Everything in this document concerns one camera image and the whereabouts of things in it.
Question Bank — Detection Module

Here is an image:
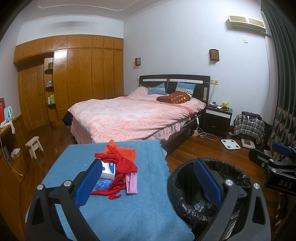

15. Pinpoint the light blue electric kettle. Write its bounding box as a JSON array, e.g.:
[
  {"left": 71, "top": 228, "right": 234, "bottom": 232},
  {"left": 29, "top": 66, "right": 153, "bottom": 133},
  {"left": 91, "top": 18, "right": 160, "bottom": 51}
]
[{"left": 4, "top": 106, "right": 13, "bottom": 121}]

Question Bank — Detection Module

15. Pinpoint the wall lamp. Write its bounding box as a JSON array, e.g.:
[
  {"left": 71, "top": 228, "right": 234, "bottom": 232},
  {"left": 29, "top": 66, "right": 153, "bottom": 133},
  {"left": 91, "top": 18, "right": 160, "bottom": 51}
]
[
  {"left": 134, "top": 57, "right": 142, "bottom": 67},
  {"left": 209, "top": 49, "right": 220, "bottom": 62}
]

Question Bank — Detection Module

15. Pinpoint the right blue pillow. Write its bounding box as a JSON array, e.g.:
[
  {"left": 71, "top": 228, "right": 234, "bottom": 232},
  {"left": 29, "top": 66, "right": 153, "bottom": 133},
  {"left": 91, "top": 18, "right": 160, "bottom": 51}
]
[{"left": 176, "top": 82, "right": 196, "bottom": 95}]

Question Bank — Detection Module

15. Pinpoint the white bathroom scale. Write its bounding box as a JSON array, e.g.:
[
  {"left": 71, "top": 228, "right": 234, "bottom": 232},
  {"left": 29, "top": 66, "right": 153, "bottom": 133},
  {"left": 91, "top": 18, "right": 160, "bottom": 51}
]
[{"left": 221, "top": 139, "right": 241, "bottom": 150}]

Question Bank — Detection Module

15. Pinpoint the black lined trash bin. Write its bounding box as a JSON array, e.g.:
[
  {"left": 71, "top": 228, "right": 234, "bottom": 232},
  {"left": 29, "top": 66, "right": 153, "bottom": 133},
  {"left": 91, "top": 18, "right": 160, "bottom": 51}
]
[{"left": 167, "top": 158, "right": 253, "bottom": 241}]

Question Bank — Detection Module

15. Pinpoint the white wooden stool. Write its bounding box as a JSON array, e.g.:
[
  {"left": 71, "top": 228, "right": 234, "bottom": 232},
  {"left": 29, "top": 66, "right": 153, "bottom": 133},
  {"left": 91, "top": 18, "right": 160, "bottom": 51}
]
[{"left": 25, "top": 136, "right": 44, "bottom": 160}]

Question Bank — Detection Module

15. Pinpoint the pink cloth strip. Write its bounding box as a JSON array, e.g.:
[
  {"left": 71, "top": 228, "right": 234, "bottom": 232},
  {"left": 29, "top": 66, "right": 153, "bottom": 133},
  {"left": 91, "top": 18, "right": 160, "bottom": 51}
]
[{"left": 125, "top": 172, "right": 138, "bottom": 194}]

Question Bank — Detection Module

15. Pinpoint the wooden side cabinet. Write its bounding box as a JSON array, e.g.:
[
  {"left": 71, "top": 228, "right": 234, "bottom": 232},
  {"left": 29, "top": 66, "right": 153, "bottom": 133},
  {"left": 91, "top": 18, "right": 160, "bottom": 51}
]
[{"left": 1, "top": 115, "right": 28, "bottom": 240}]

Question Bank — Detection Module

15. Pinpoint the black bed headboard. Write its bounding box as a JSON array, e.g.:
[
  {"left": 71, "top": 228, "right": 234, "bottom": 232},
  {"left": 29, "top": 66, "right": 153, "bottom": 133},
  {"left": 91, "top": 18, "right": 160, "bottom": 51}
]
[{"left": 139, "top": 74, "right": 210, "bottom": 105}]

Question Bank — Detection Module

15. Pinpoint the red fabric bow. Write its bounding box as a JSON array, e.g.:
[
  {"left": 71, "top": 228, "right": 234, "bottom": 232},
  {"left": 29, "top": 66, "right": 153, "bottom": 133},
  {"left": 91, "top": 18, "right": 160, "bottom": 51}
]
[{"left": 91, "top": 145, "right": 137, "bottom": 200}]

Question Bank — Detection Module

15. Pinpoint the left blue pillow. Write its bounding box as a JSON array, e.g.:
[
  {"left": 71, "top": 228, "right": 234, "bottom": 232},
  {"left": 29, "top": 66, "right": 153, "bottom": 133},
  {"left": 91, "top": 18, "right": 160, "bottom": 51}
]
[{"left": 147, "top": 83, "right": 167, "bottom": 95}]

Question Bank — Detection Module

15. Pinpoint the right wall lamp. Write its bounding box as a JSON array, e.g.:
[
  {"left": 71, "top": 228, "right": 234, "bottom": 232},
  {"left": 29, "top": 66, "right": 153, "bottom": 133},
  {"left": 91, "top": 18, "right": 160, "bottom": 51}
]
[{"left": 209, "top": 49, "right": 220, "bottom": 62}]

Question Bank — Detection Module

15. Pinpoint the wooden wardrobe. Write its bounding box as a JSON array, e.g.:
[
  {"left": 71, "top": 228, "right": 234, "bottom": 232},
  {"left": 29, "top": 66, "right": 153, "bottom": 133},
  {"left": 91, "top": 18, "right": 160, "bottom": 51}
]
[{"left": 13, "top": 35, "right": 124, "bottom": 130}]

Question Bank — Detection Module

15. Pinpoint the white blue alcohol pad box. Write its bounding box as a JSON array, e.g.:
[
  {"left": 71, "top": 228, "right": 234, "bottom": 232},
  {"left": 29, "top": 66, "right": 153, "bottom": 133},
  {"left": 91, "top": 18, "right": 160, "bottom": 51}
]
[{"left": 100, "top": 161, "right": 116, "bottom": 180}]

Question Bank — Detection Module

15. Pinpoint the orange foam net sleeve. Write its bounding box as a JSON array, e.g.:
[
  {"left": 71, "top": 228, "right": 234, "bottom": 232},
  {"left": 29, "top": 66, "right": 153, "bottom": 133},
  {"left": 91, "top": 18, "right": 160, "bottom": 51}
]
[{"left": 107, "top": 140, "right": 137, "bottom": 163}]

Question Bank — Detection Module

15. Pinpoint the blue table cloth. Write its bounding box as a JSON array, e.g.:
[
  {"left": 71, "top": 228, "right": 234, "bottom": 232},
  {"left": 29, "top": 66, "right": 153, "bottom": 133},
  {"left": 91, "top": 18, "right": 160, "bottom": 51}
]
[{"left": 25, "top": 140, "right": 195, "bottom": 240}]

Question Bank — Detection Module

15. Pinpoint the blue plastic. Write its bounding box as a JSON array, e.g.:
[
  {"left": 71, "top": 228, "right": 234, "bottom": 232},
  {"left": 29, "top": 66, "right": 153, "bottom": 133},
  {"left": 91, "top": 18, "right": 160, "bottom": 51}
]
[{"left": 94, "top": 178, "right": 113, "bottom": 191}]

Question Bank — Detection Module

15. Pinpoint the black white nightstand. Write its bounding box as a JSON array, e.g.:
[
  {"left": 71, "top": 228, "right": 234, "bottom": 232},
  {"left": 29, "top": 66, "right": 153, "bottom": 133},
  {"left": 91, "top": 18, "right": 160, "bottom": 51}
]
[{"left": 203, "top": 106, "right": 232, "bottom": 138}]

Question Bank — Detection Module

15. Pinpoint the yellow plush toy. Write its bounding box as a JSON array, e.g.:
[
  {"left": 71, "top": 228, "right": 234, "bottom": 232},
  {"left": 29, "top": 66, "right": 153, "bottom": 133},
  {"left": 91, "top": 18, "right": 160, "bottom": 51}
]
[{"left": 221, "top": 102, "right": 229, "bottom": 110}]

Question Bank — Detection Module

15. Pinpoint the wall air conditioner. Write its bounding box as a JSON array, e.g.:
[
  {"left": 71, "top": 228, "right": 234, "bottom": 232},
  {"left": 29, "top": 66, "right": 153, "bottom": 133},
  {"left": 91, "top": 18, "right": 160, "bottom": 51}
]
[{"left": 228, "top": 15, "right": 266, "bottom": 35}]

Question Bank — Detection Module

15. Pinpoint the black garment on bed end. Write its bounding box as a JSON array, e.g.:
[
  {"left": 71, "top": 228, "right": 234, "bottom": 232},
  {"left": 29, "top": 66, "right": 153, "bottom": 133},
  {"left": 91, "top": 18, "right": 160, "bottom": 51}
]
[{"left": 62, "top": 111, "right": 73, "bottom": 127}]

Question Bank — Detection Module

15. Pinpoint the plaid clothes pile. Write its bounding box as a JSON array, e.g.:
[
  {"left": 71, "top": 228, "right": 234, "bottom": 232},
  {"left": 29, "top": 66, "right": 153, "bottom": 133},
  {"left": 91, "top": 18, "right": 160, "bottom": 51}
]
[{"left": 233, "top": 112, "right": 265, "bottom": 144}]

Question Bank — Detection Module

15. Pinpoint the blue pillow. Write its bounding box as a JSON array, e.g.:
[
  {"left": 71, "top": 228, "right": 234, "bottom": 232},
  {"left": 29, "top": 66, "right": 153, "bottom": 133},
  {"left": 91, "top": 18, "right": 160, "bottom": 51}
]
[
  {"left": 147, "top": 83, "right": 167, "bottom": 95},
  {"left": 176, "top": 82, "right": 196, "bottom": 95}
]

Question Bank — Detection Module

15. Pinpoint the dark patterned curtain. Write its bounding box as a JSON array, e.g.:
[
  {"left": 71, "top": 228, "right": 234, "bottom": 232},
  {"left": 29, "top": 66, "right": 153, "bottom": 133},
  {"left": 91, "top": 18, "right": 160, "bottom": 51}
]
[{"left": 261, "top": 1, "right": 295, "bottom": 149}]

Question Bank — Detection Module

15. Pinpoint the left wall lamp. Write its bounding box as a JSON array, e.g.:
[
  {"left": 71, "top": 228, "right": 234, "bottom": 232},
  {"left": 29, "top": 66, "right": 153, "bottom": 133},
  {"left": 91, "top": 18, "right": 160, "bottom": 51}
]
[{"left": 134, "top": 57, "right": 142, "bottom": 67}]

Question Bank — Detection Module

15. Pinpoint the red picture box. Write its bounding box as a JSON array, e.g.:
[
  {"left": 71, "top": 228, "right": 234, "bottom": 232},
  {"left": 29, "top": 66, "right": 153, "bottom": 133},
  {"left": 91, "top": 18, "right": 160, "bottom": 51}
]
[{"left": 0, "top": 97, "right": 6, "bottom": 123}]

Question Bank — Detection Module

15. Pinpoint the white power strip cable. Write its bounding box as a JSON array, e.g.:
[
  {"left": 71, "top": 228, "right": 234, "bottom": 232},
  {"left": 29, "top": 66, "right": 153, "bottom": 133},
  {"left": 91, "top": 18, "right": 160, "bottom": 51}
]
[{"left": 191, "top": 116, "right": 218, "bottom": 141}]

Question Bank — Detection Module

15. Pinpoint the pink quilt bed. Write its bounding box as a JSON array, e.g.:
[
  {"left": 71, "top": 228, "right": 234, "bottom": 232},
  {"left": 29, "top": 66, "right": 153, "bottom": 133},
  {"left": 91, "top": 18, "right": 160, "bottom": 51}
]
[{"left": 68, "top": 87, "right": 206, "bottom": 144}]

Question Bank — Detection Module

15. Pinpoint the brown dotted pillow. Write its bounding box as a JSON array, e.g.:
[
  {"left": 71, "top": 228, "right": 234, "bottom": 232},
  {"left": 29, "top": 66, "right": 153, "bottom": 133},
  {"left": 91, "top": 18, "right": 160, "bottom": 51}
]
[{"left": 157, "top": 91, "right": 192, "bottom": 104}]

